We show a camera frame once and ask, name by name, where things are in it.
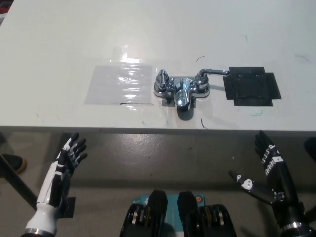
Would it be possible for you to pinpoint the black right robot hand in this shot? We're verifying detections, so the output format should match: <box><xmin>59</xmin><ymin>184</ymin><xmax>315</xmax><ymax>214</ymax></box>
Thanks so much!
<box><xmin>229</xmin><ymin>130</ymin><xmax>300</xmax><ymax>227</ymax></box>

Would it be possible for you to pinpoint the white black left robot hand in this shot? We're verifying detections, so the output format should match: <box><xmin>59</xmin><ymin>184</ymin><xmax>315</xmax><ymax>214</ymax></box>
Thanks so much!
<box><xmin>36</xmin><ymin>132</ymin><xmax>88</xmax><ymax>211</ymax></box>

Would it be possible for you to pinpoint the chrome two-handle faucet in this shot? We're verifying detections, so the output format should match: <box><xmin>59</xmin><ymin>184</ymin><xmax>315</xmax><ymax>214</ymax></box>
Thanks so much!
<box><xmin>152</xmin><ymin>68</ymin><xmax>230</xmax><ymax>111</ymax></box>

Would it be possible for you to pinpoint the black table leg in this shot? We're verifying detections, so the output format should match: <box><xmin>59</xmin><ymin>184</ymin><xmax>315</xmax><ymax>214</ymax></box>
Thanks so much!
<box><xmin>0</xmin><ymin>154</ymin><xmax>40</xmax><ymax>210</ymax></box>

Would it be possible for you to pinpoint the black shoe tan sole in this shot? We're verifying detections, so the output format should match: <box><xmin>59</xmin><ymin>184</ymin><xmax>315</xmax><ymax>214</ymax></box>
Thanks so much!
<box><xmin>0</xmin><ymin>153</ymin><xmax>28</xmax><ymax>175</ymax></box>

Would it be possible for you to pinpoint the black tape patch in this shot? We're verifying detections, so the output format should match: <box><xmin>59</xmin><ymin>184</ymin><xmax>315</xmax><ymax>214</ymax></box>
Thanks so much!
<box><xmin>223</xmin><ymin>66</ymin><xmax>283</xmax><ymax>107</ymax></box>

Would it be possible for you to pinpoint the clear plastic sheet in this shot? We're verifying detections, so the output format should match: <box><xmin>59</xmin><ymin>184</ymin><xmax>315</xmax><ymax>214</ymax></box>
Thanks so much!
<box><xmin>84</xmin><ymin>64</ymin><xmax>154</xmax><ymax>106</ymax></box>

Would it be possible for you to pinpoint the red fabric item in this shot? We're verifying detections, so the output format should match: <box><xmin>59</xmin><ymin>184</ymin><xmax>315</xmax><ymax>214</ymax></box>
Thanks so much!
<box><xmin>0</xmin><ymin>0</ymin><xmax>10</xmax><ymax>15</ymax></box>

